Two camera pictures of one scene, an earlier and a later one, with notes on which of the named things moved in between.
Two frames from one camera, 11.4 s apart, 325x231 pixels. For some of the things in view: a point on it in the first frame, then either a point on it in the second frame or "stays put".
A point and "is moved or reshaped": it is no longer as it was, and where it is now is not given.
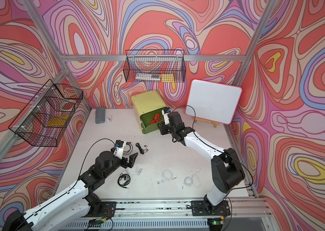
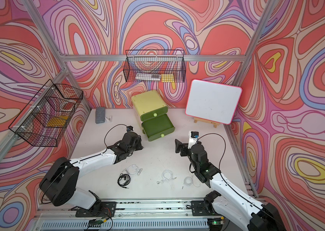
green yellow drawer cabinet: [145, 105] is moved or reshaped
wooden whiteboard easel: [215, 124] stays put
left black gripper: [125, 164] → [138, 141]
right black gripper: [162, 128] → [184, 147]
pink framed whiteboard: [213, 101] stays put
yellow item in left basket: [57, 121] stays put
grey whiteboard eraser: [100, 114] stays put
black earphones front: [124, 180] stays put
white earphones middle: [167, 175] stays put
